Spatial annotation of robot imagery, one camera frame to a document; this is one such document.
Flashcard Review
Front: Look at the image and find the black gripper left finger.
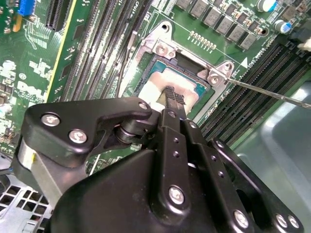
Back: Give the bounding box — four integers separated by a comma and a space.
13, 85, 192, 215

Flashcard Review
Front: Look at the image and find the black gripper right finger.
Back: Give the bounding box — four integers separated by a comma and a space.
174, 93, 306, 233

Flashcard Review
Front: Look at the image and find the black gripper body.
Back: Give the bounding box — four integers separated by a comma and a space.
50, 149, 233, 233

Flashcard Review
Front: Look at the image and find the silver CPU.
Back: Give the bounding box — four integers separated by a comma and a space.
138, 60, 212, 117

